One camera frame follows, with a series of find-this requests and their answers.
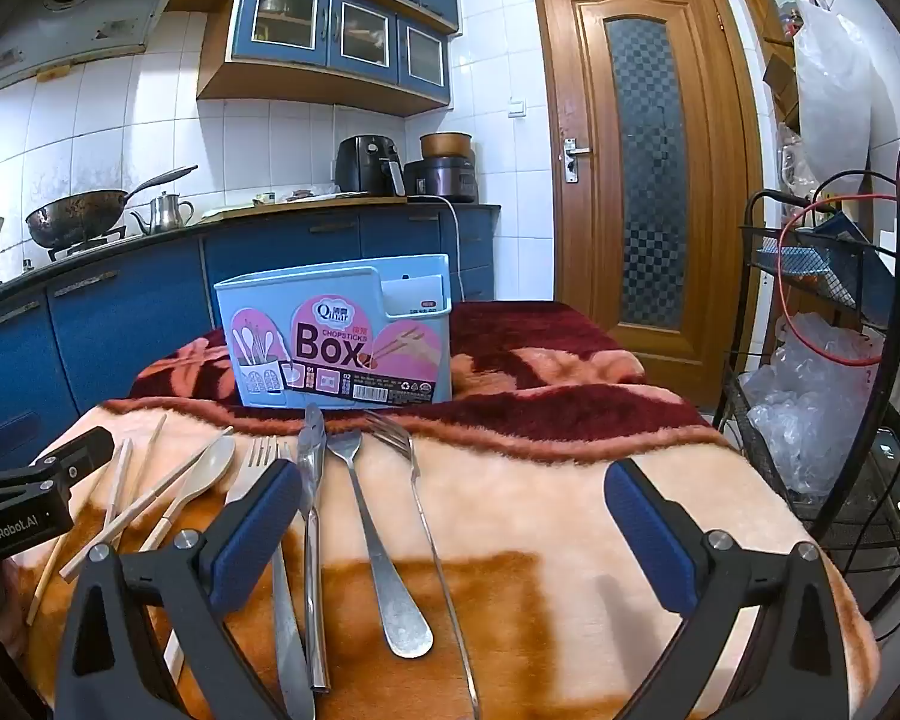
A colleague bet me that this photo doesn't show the beige spoon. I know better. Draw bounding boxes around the beige spoon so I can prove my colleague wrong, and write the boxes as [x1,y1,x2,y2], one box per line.
[144,435,237,552]

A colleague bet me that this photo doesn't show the red cable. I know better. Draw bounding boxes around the red cable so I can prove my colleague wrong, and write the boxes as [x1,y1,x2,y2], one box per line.
[776,135,900,368]

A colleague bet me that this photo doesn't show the brown pot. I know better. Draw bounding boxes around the brown pot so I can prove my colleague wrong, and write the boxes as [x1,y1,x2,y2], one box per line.
[420,132,472,160]

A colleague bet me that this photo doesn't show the blue packet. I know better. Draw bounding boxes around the blue packet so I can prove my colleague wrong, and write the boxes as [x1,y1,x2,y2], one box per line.
[778,240,833,277]

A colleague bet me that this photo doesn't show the blue base cabinet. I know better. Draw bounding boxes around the blue base cabinet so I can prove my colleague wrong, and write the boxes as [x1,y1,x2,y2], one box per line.
[0,202,503,481]

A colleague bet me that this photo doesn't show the dark rice cooker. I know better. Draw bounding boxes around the dark rice cooker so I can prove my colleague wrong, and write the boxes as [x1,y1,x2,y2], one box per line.
[403,157,477,203]

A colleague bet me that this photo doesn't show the long thin silver fork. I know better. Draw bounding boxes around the long thin silver fork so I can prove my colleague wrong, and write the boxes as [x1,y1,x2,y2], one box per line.
[364,411,482,720]

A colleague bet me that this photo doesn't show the wooden cutting board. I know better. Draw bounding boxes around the wooden cutting board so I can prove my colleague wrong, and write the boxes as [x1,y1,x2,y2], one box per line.
[195,201,346,222]

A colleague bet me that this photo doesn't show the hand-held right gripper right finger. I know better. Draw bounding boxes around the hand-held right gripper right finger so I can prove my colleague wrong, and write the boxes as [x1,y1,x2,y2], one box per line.
[602,457,852,720]

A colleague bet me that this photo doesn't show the black air fryer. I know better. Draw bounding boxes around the black air fryer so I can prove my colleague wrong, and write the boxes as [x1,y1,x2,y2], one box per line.
[335,133,407,200]

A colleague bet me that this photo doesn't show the light blue utensil box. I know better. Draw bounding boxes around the light blue utensil box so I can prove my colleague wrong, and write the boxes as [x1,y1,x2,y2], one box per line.
[212,253,453,410]

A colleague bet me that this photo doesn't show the silver table knife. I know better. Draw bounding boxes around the silver table knife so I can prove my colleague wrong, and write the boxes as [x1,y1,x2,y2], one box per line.
[223,463,265,507]
[296,403,332,691]

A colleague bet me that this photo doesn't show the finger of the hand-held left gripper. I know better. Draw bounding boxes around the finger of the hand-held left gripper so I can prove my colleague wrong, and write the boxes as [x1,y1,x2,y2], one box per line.
[34,426,116,486]

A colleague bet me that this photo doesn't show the clear plastic bags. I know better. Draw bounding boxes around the clear plastic bags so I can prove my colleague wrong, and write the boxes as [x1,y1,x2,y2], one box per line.
[742,311,893,496]

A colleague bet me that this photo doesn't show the short silver fork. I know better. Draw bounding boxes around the short silver fork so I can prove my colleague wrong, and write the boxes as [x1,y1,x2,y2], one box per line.
[244,435,316,720]

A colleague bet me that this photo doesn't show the steel kettle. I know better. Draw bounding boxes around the steel kettle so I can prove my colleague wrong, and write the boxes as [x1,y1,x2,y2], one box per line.
[130,191,196,236]

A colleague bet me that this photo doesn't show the silver metal spoon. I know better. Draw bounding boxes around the silver metal spoon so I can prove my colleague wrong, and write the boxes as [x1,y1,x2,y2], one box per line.
[326,429,436,659]

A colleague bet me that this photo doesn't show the black wire rack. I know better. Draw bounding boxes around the black wire rack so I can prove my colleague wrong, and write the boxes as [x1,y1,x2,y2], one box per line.
[716,139,900,616]

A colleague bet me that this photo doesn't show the wooden wall shelf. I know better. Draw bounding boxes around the wooden wall shelf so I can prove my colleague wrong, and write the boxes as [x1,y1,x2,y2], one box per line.
[731,0,803,136]

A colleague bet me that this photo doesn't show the beige chopstick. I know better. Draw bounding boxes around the beige chopstick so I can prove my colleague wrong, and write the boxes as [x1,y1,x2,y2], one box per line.
[26,448,121,626]
[102,439,134,536]
[109,412,170,552]
[58,425,235,581]

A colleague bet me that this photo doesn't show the printed fleece blanket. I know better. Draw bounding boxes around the printed fleece blanket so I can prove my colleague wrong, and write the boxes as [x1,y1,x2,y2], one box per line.
[15,300,882,720]

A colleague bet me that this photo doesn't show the white plastic bag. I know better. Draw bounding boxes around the white plastic bag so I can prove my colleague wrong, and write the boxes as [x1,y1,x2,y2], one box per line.
[791,0,900,181]

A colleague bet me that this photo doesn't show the white power cable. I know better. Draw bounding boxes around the white power cable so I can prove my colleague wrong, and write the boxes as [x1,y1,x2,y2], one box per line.
[409,195,466,302]

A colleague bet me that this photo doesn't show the wooden door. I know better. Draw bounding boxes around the wooden door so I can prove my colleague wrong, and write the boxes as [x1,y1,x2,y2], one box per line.
[532,0,766,413]

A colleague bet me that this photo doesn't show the range hood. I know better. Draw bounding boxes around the range hood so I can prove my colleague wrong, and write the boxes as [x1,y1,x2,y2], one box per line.
[0,0,196,98]

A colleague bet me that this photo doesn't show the gas stove burner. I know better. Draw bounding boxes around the gas stove burner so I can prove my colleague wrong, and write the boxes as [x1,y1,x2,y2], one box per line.
[0,229,128,293]

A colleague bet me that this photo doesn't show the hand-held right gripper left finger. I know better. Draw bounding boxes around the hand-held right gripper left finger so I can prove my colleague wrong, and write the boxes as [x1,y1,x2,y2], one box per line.
[54,457,305,720]

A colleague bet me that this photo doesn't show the metal door handle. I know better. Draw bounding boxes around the metal door handle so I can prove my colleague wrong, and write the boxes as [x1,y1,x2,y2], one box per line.
[561,139,593,185]

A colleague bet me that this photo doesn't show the dark steel wok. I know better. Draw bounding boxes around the dark steel wok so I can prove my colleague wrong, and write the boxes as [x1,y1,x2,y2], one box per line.
[26,165,200,250]

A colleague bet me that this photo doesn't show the blue glass-door wall cabinet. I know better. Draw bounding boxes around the blue glass-door wall cabinet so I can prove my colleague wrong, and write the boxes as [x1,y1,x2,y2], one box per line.
[195,0,455,117]

